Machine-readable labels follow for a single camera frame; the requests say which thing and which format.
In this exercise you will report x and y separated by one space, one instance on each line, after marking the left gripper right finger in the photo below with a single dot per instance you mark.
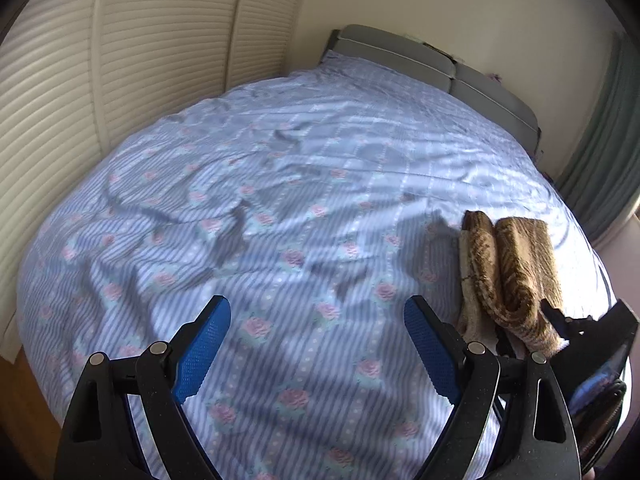
467 374

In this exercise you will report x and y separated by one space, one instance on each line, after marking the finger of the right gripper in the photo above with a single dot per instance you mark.
563 334

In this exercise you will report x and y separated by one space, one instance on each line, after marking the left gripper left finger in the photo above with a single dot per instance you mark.
99 439

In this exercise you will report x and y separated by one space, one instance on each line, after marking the brown beige knit sweater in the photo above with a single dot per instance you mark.
507 270

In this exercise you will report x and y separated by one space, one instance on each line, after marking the green curtain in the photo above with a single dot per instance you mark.
601 181

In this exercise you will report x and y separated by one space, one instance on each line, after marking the blue floral striped bedsheet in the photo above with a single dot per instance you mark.
317 204

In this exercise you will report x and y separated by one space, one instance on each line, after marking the grey padded headboard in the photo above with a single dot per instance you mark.
421 61

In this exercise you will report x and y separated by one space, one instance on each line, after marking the cream louvered wardrobe doors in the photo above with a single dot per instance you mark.
77 76

